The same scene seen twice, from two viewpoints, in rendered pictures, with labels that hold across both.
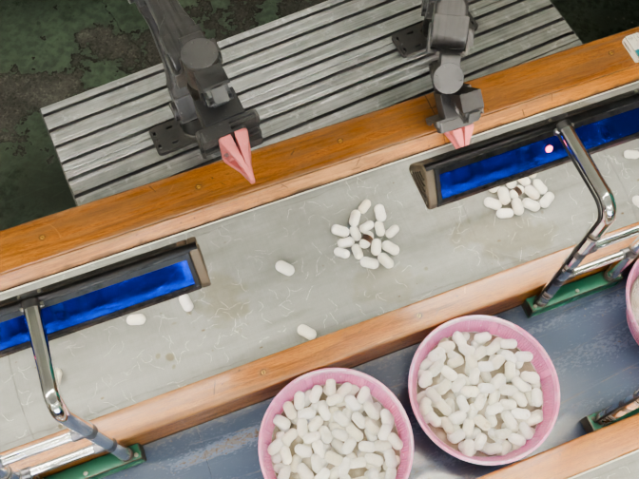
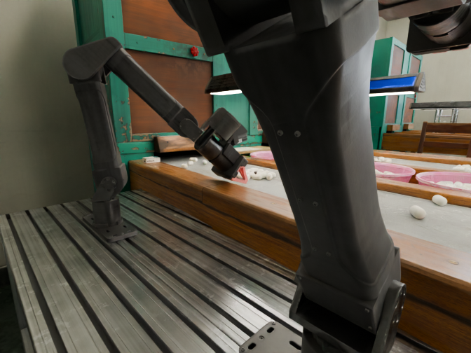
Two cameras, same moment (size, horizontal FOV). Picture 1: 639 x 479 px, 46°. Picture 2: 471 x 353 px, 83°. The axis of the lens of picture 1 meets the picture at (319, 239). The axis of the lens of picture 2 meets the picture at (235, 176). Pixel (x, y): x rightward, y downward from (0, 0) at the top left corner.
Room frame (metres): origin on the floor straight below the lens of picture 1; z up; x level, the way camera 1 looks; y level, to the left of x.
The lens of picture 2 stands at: (1.07, 0.44, 0.94)
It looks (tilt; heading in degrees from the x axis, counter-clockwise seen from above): 12 degrees down; 251
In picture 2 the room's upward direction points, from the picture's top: straight up
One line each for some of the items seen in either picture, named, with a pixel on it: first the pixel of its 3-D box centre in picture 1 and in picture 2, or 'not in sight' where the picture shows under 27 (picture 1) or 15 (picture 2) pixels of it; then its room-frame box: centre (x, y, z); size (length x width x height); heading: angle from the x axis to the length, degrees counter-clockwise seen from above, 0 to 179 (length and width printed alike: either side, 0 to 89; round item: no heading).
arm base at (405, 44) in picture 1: (436, 22); (106, 211); (1.17, -0.27, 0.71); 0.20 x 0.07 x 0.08; 115
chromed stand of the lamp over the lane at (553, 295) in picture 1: (586, 211); not in sight; (0.59, -0.47, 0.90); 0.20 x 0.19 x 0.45; 110
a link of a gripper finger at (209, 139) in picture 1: (233, 160); not in sight; (0.59, 0.13, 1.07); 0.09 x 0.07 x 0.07; 25
